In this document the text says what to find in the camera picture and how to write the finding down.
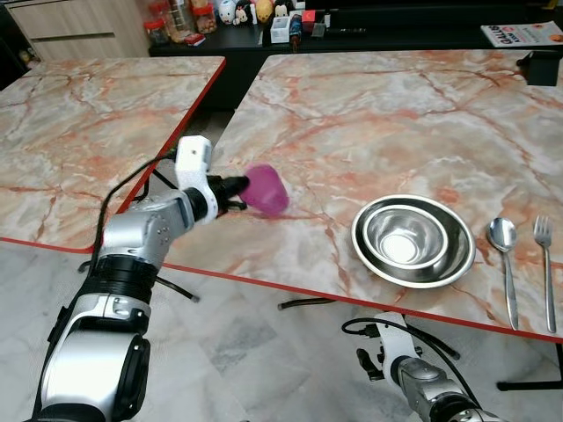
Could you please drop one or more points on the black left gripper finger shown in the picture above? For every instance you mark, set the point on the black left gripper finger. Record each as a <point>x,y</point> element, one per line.
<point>240,185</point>
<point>236,207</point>

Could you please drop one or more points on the purple plastic cup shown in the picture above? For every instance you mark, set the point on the purple plastic cup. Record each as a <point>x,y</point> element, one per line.
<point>266,191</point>

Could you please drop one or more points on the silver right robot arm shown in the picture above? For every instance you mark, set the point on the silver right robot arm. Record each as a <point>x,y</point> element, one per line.
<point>435,391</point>

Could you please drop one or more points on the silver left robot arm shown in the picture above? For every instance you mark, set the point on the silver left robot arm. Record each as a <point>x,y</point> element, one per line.
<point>114,290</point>

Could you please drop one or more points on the small steel bowl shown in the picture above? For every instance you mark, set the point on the small steel bowl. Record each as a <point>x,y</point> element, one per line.
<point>405,242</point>

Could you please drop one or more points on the large steel plate bowl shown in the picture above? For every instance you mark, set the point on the large steel plate bowl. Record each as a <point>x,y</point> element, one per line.
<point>457,255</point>

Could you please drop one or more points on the small white box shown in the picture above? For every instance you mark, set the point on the small white box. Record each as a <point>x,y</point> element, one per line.
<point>281,32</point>

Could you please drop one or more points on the black and white plush toy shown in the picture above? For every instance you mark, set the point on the black and white plush toy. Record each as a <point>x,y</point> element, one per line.
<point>245,12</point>

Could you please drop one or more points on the red lidded snack jar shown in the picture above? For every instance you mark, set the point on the red lidded snack jar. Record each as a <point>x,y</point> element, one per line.
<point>180,19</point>
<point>157,28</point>
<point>203,16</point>

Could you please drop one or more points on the yellow plush toy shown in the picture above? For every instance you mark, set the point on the yellow plush toy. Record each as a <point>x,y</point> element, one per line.
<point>264,10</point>

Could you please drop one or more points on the small red box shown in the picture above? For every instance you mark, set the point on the small red box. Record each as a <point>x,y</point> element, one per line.
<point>308,17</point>

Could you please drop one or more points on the steel spoon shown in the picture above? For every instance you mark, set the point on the steel spoon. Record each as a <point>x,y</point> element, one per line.
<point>502,234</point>

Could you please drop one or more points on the steel fork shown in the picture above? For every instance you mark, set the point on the steel fork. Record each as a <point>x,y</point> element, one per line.
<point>544,230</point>

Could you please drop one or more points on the light wooden drawer cabinet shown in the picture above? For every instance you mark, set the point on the light wooden drawer cabinet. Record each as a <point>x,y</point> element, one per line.
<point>79,26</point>

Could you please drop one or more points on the black low console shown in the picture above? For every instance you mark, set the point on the black low console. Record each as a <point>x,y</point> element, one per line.
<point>422,37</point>

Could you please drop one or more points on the black table clamp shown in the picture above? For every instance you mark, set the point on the black table clamp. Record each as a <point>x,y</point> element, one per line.
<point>538,69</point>

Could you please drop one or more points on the white printed magazine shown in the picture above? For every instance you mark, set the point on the white printed magazine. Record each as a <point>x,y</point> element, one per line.
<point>523,35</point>

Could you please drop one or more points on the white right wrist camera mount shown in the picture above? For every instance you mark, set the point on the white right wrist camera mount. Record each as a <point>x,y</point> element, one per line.
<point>396,338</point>

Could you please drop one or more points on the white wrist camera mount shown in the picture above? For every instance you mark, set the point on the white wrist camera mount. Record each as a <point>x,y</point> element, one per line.
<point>193,163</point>
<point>396,338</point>

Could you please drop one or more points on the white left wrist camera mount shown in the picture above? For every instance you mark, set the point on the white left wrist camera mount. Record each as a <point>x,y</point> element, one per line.
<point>193,163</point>

